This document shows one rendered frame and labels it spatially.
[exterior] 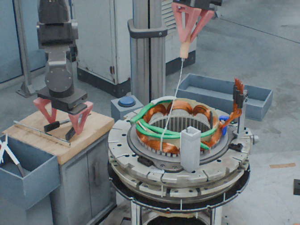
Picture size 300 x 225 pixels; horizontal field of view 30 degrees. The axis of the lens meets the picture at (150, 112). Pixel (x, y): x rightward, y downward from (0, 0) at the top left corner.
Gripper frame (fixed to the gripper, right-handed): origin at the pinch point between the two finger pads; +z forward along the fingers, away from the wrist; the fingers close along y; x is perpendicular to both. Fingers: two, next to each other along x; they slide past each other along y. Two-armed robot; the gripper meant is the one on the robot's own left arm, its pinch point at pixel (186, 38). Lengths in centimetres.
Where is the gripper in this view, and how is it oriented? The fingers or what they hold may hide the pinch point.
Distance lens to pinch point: 116.2
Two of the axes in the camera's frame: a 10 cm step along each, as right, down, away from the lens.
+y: 7.2, 0.1, 6.9
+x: -6.6, -2.9, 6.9
